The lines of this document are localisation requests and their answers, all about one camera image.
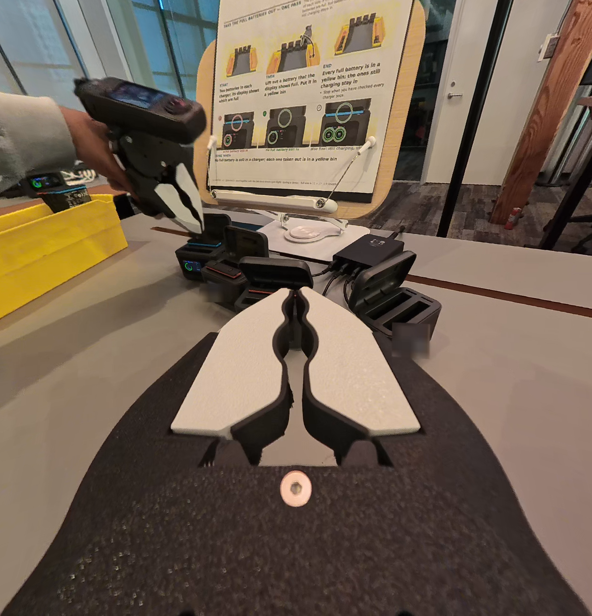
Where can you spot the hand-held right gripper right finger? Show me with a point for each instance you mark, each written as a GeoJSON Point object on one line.
{"type": "Point", "coordinates": [368, 380]}

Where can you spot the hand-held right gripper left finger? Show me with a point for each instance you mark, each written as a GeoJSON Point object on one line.
{"type": "Point", "coordinates": [228, 380]}

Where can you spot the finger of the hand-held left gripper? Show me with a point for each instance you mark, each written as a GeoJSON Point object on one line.
{"type": "Point", "coordinates": [189, 192]}
{"type": "Point", "coordinates": [178, 211]}

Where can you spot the black battery blue rim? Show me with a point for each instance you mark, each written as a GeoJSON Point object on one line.
{"type": "Point", "coordinates": [202, 244]}

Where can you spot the black battery charging case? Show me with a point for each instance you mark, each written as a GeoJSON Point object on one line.
{"type": "Point", "coordinates": [276, 272]}
{"type": "Point", "coordinates": [43, 183]}
{"type": "Point", "coordinates": [192, 268]}
{"type": "Point", "coordinates": [248, 243]}
{"type": "Point", "coordinates": [382, 274]}

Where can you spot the black battery orange rim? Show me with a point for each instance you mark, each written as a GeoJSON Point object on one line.
{"type": "Point", "coordinates": [224, 270]}
{"type": "Point", "coordinates": [260, 291]}

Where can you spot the bundle of black batteries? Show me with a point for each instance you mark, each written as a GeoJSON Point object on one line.
{"type": "Point", "coordinates": [67, 199]}

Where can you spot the yellow plastic bin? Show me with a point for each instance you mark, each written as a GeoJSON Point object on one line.
{"type": "Point", "coordinates": [46, 250]}

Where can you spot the person's left forearm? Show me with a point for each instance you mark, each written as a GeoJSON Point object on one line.
{"type": "Point", "coordinates": [26, 139]}

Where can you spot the person's left hand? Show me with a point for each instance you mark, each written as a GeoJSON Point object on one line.
{"type": "Point", "coordinates": [94, 144]}

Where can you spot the black charging hub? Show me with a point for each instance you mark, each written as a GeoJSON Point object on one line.
{"type": "Point", "coordinates": [368, 250]}

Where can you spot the white paper poster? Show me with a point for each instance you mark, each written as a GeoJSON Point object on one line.
{"type": "Point", "coordinates": [301, 120]}

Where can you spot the wooden edged table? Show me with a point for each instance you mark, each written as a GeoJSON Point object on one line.
{"type": "Point", "coordinates": [2, 203]}

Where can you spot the small red canister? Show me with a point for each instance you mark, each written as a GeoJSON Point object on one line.
{"type": "Point", "coordinates": [515, 217]}

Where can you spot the instruction sheet on wooden stand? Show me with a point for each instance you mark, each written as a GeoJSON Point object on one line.
{"type": "Point", "coordinates": [406, 96]}

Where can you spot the dark desk black legs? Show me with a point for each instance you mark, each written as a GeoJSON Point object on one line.
{"type": "Point", "coordinates": [572, 192]}

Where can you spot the white door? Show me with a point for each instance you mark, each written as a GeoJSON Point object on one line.
{"type": "Point", "coordinates": [445, 57]}

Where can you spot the wooden pillar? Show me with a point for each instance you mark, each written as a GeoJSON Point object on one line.
{"type": "Point", "coordinates": [555, 96]}

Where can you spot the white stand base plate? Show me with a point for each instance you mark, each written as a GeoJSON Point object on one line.
{"type": "Point", "coordinates": [320, 233]}

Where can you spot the white wall switch box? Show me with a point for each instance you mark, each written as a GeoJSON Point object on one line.
{"type": "Point", "coordinates": [548, 47]}

